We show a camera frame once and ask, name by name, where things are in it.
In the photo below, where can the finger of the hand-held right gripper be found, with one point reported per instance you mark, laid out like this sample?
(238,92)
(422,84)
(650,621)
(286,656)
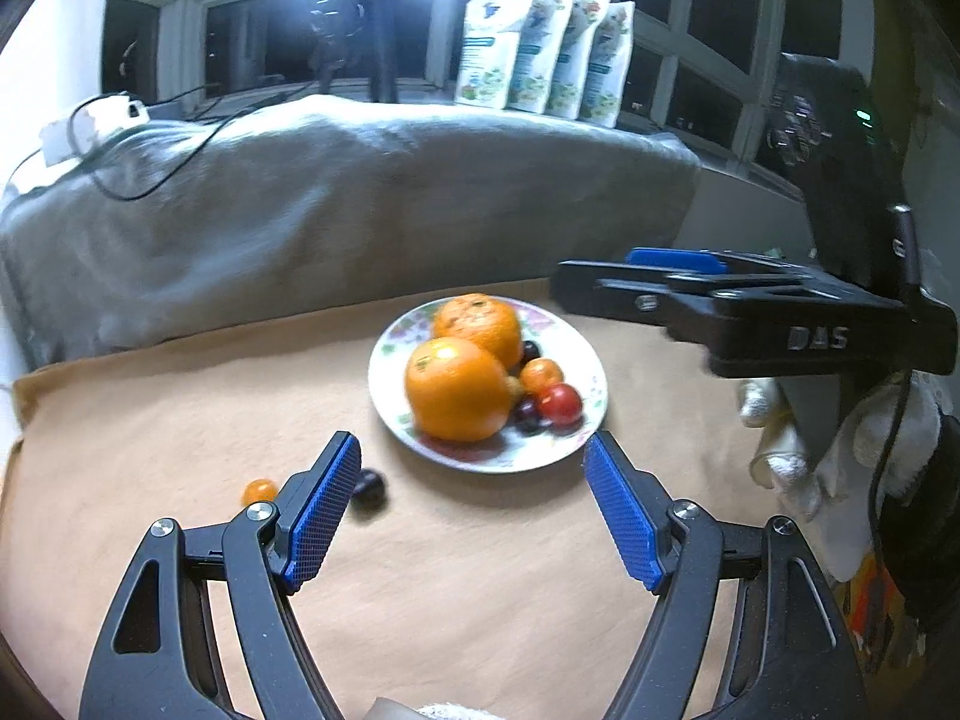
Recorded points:
(607,289)
(675,258)

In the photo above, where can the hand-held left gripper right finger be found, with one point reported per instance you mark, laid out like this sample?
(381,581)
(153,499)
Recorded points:
(622,510)

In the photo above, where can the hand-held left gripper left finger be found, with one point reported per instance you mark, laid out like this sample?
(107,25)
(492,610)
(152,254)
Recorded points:
(322,510)

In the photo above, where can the dark purple grape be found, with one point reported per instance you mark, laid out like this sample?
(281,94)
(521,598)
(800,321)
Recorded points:
(526,415)
(371,491)
(531,351)

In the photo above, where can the small orange kumquat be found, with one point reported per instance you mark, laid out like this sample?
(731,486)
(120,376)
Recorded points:
(541,375)
(259,493)

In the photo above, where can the red cherry tomato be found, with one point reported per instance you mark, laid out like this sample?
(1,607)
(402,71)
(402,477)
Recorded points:
(562,403)

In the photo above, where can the mandarin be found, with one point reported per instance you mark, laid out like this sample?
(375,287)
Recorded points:
(480,326)

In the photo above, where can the floral white plate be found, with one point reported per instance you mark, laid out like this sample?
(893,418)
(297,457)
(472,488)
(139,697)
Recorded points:
(390,390)

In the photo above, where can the large orange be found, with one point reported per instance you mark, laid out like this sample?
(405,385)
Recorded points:
(456,390)

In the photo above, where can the beige blanket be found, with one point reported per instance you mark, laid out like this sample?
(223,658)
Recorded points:
(465,577)

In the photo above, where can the white fluffy cloth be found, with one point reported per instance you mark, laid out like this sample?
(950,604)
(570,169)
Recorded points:
(795,450)

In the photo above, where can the white fuzzy fabric piece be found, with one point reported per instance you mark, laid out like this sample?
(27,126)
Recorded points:
(427,711)

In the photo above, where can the orange and black item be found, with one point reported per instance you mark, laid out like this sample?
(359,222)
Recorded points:
(874,600)

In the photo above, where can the grey blanket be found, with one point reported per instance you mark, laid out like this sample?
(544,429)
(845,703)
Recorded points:
(337,202)

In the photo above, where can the black tripod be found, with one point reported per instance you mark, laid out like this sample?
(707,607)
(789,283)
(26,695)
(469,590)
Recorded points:
(379,30)

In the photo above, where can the white power adapter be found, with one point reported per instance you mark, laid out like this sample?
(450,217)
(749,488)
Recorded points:
(90,124)

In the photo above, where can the white window frame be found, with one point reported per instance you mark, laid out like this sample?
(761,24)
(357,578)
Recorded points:
(679,15)

